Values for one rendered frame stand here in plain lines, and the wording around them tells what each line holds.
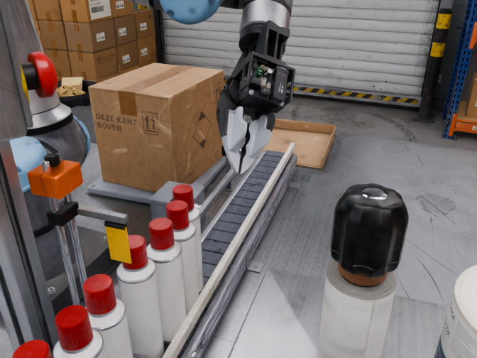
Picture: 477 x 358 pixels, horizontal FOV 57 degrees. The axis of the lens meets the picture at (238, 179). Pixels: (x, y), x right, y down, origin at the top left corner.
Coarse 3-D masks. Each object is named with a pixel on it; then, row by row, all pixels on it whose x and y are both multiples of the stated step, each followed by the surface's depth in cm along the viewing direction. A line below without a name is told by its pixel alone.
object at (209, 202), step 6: (228, 174) 102; (234, 174) 104; (222, 180) 99; (228, 180) 100; (216, 186) 96; (222, 186) 97; (216, 192) 94; (210, 198) 91; (216, 198) 94; (204, 204) 89; (210, 204) 91; (204, 210) 88
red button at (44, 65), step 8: (32, 56) 36; (40, 56) 36; (24, 64) 36; (32, 64) 36; (40, 64) 35; (48, 64) 36; (24, 72) 35; (32, 72) 36; (40, 72) 35; (48, 72) 36; (32, 80) 36; (40, 80) 36; (48, 80) 36; (56, 80) 37; (32, 88) 36; (40, 88) 36; (48, 88) 36; (56, 88) 37; (40, 96) 37; (48, 96) 37
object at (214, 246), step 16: (272, 160) 128; (288, 160) 128; (256, 176) 119; (240, 192) 111; (256, 192) 111; (272, 192) 114; (240, 208) 104; (224, 224) 98; (240, 224) 98; (208, 240) 92; (224, 240) 92; (208, 256) 87; (208, 272) 83; (208, 304) 75
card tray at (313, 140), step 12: (276, 120) 164; (288, 120) 162; (276, 132) 161; (288, 132) 161; (300, 132) 161; (312, 132) 161; (324, 132) 160; (276, 144) 151; (288, 144) 151; (300, 144) 151; (312, 144) 151; (324, 144) 151; (300, 156) 142; (312, 156) 142; (324, 156) 135
